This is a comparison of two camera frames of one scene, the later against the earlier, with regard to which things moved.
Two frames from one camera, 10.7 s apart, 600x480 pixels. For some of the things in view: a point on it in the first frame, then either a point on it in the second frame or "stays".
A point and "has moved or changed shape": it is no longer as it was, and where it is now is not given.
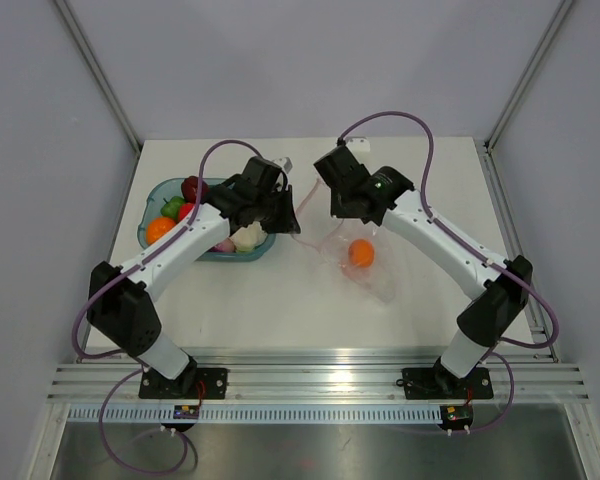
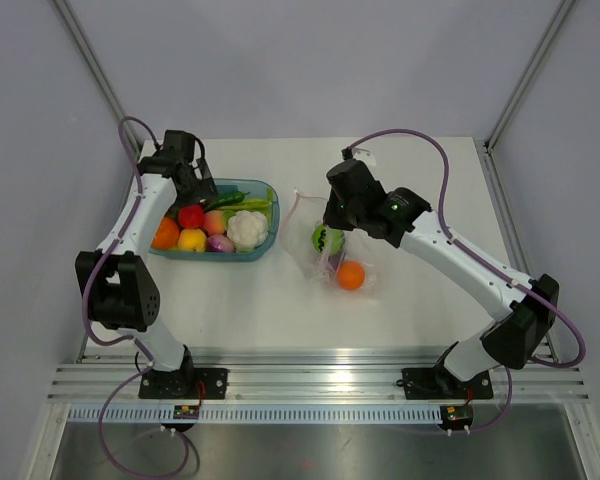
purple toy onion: [225, 245] stays
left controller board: [186, 412] stays
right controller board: [456, 416] stays
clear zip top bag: [355, 248] has moved or changed shape
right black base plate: [440, 384] stays
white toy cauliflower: [246, 239] stays
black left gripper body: [274, 210] -> [198, 191]
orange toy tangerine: [361, 252] -> [350, 276]
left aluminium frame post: [99, 76] stays
